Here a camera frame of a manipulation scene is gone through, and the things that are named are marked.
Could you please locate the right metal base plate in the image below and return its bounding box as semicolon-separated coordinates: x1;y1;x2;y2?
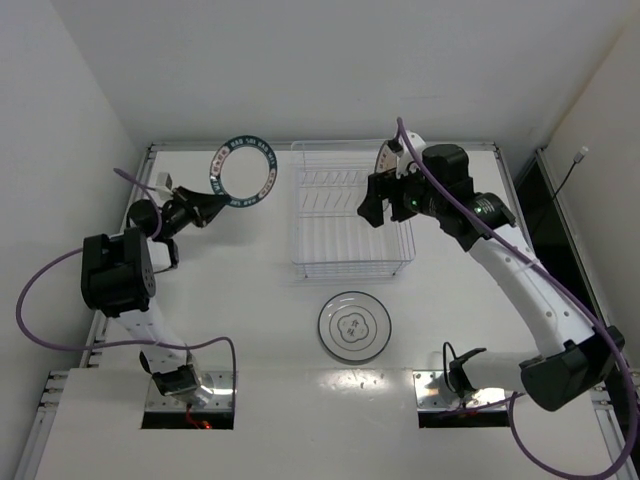
412;370;511;412

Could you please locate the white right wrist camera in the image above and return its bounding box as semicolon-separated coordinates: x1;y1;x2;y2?
387;130;426;178

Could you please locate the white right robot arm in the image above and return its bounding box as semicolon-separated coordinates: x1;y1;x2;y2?
357;140;624;411

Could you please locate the white wire dish rack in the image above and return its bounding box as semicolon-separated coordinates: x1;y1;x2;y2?
291;139;416;281

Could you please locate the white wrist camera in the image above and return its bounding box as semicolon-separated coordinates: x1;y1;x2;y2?
387;130;426;178
154;172;173;194

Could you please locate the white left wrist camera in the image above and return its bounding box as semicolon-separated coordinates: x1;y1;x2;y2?
154;172;173;194

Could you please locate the metal base plate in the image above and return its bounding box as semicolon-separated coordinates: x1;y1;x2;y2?
412;370;511;412
144;371;234;413

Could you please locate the white plate with flower emblem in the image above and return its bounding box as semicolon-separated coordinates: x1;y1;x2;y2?
317;290;393;365

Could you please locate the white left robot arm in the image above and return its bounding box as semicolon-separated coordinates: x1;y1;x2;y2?
81;187;231;407

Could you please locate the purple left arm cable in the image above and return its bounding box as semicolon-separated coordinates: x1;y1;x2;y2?
15;167;237;391

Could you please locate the black wall cable with plug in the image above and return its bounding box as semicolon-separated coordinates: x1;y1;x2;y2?
550;145;591;201

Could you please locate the orange sunburst plate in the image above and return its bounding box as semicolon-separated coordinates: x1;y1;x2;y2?
374;139;401;173

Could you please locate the green rimmed white plate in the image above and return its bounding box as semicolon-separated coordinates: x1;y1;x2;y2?
209;134;278;208

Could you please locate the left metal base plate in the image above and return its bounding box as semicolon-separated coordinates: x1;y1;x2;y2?
144;371;234;413

